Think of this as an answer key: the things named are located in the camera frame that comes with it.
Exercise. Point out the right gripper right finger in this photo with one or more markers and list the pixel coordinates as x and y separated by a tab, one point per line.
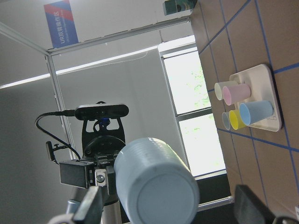
249	209

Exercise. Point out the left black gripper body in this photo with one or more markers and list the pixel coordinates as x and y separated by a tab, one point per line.
96	166

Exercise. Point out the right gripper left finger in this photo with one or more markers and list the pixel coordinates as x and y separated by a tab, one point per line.
90	209

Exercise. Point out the light blue plastic cup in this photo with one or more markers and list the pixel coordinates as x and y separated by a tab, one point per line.
154	185

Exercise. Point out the yellow plastic cup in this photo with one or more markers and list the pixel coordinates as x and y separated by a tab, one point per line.
235	120

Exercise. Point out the grey plastic cup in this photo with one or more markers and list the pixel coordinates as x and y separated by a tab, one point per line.
226	121

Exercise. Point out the blue cup on tray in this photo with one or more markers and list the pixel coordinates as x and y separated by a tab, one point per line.
252	112

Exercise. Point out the pink plastic cup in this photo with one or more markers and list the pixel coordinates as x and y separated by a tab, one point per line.
235	93

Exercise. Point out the cream plastic cup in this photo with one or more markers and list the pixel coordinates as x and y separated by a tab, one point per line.
218	87

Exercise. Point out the white serving tray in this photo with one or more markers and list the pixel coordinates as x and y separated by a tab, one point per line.
259	78

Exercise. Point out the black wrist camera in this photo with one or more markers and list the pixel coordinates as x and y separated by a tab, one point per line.
101	111

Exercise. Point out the blue wall sign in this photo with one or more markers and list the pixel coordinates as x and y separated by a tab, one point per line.
61	24

